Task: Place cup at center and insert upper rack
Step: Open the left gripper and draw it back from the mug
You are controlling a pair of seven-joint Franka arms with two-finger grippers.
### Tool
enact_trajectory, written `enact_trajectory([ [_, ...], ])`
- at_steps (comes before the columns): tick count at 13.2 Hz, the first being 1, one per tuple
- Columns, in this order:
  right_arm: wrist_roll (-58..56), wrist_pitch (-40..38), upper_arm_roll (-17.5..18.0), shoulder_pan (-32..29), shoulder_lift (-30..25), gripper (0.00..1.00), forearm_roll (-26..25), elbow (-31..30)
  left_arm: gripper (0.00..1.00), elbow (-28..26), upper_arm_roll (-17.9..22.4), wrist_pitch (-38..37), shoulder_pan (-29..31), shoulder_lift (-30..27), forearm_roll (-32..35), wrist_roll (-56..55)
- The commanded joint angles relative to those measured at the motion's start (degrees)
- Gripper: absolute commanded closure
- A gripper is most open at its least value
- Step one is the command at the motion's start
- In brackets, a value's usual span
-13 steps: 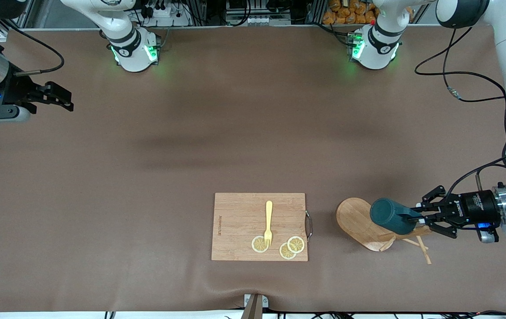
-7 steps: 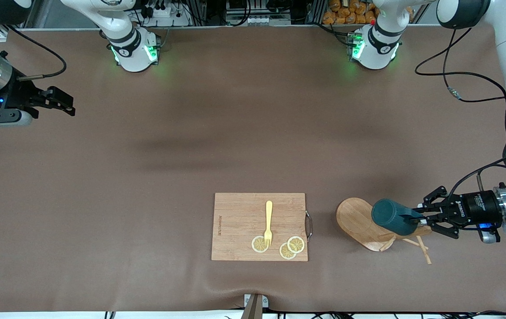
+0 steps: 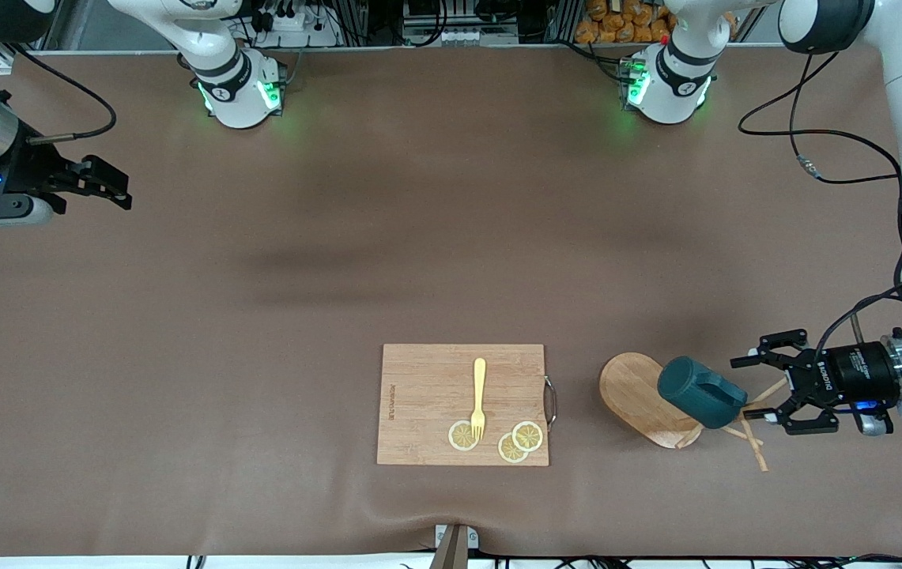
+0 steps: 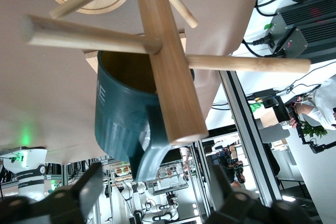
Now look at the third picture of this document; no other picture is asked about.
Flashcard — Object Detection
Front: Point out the dark teal cup yellow inside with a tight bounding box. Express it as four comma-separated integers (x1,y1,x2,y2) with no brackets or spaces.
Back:
656,355,749,428

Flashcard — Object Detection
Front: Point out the wooden mug tree rack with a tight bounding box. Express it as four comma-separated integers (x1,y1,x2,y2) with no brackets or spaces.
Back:
598,352,790,473

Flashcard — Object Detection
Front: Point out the grey electronics rack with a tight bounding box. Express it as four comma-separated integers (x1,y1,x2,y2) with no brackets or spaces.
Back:
402,0,520,47

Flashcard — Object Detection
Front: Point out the white power strip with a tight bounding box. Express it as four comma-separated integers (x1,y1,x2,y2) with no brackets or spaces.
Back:
249,9,341,48

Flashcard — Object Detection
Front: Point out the lemon slice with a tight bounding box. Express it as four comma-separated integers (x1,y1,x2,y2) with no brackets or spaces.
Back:
497,431,530,465
448,420,481,452
511,420,545,453

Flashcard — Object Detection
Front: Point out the brown table mat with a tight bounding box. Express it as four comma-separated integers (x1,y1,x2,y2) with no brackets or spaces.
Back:
0,46,902,558

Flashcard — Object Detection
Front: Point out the yellow plastic fork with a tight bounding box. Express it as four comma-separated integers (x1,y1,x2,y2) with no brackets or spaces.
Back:
470,357,488,443

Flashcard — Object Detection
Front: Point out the bag of orange snacks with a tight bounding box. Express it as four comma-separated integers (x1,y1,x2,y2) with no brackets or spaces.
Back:
575,0,674,44

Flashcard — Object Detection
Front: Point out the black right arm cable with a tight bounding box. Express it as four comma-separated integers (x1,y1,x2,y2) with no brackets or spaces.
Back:
0,40,118,145

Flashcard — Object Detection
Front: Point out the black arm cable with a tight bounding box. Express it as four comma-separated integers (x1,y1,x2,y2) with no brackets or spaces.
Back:
0,40,118,145
738,49,902,368

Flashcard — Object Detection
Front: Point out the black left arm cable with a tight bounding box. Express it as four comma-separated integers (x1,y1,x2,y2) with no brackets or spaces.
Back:
738,49,902,368

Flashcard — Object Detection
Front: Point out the wooden cutting board metal handle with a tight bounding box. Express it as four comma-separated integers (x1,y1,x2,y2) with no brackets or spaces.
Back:
376,343,558,467

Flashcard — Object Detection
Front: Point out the aluminium camera mast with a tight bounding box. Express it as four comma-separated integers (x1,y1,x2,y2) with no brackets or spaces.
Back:
428,523,480,569

